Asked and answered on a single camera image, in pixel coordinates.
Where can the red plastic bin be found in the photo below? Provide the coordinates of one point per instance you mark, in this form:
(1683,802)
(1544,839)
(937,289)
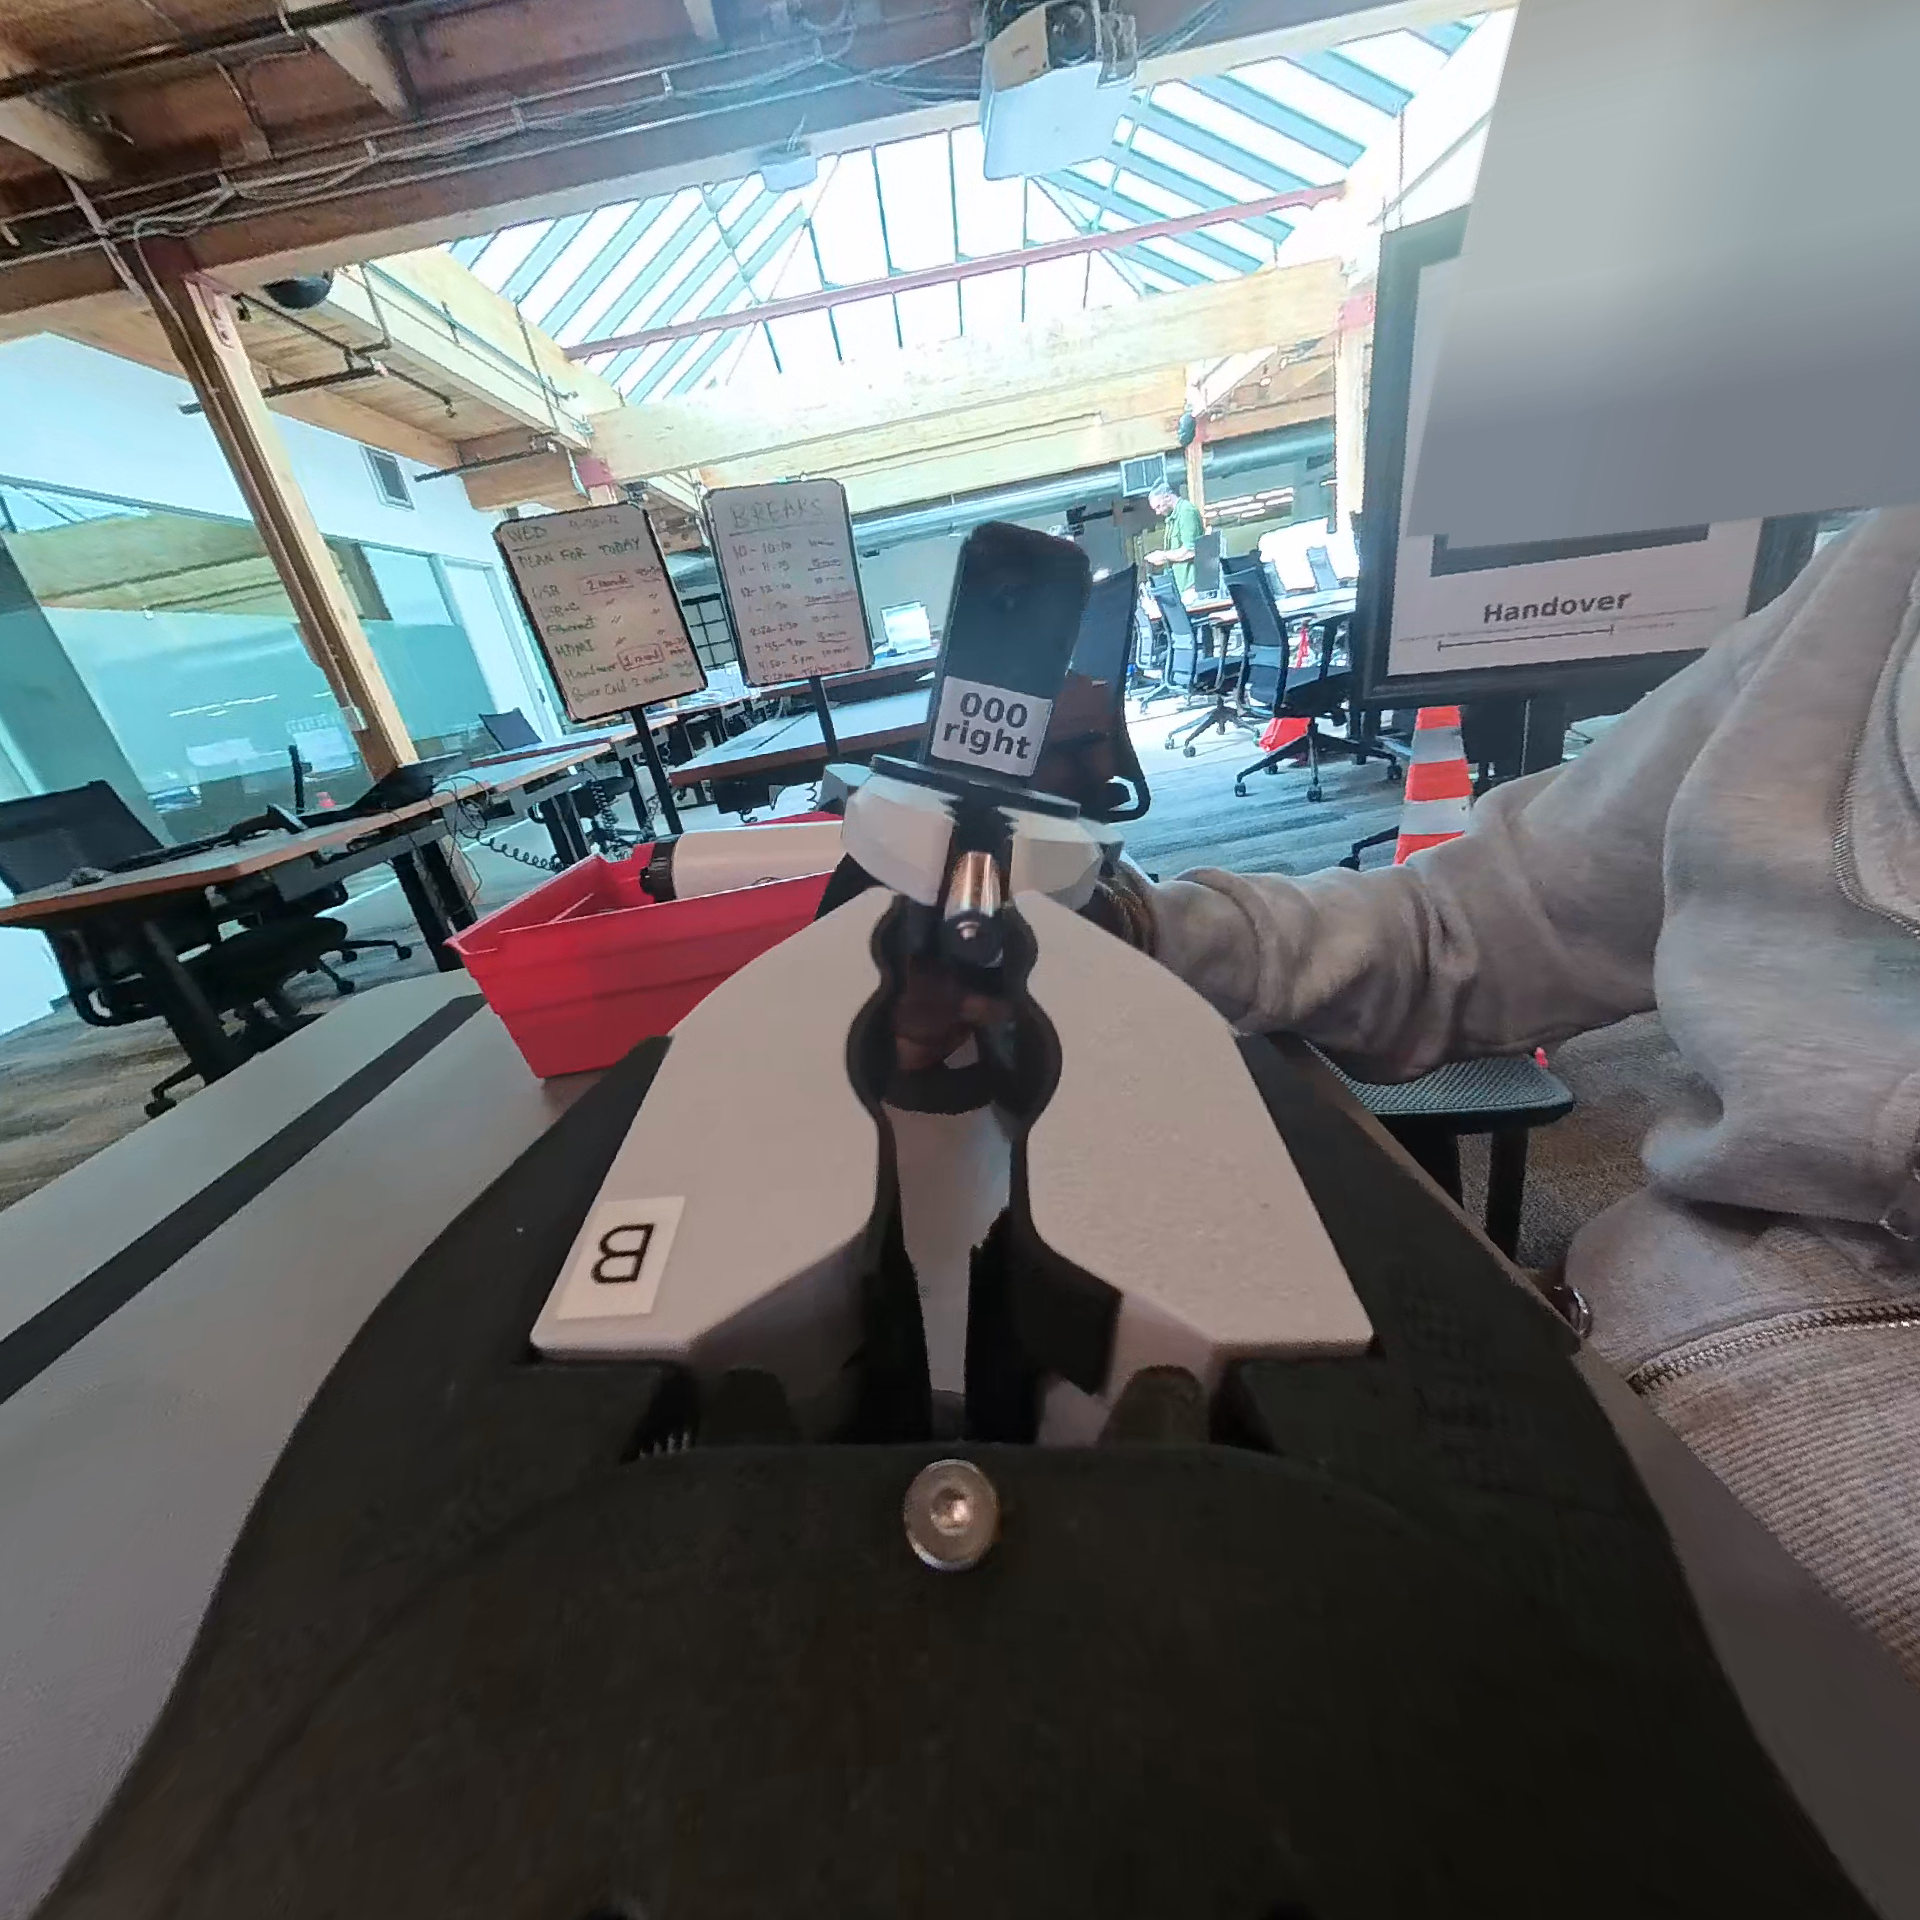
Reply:
(602,973)

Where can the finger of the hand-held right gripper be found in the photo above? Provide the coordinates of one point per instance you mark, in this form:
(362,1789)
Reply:
(1056,862)
(890,839)

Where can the person's right hand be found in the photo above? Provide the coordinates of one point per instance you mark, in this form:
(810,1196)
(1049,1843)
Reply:
(937,1030)

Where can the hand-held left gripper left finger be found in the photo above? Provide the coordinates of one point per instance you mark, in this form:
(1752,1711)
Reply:
(736,1184)

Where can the white bottle black cap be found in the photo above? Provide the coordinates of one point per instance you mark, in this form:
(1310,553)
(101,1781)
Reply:
(748,857)

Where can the handwritten whiteboard on stand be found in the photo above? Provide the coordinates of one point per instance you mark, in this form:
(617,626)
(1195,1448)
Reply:
(602,615)
(788,585)

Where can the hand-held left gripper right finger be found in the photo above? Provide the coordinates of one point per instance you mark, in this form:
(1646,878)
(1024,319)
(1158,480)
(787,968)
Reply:
(1200,1203)

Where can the black perforated armrest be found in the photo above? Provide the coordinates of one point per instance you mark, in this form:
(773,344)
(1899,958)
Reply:
(1456,1089)

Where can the white ceiling access point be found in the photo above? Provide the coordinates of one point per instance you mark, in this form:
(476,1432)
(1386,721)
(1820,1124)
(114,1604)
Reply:
(788,167)

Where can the copper black battery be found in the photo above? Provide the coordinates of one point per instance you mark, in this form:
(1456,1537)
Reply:
(972,911)

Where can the brown chair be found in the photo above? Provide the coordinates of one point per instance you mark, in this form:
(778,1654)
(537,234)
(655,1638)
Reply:
(1103,749)

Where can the person's right forearm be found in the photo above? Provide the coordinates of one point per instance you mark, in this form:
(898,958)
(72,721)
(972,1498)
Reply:
(1427,946)

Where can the person's grey hooded jacket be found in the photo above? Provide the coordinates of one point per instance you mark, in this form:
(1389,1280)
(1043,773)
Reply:
(1782,1203)

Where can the black office chair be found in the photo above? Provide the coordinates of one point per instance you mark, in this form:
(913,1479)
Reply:
(1289,678)
(89,886)

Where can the orange traffic cone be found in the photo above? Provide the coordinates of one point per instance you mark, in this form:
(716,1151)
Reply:
(1436,789)

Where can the black dome ceiling camera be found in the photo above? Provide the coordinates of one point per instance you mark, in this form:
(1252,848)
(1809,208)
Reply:
(299,289)

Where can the white ceiling projector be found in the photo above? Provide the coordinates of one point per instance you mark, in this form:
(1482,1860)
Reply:
(1049,109)

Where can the framed marker sign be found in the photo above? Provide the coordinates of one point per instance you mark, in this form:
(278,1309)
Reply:
(1573,615)

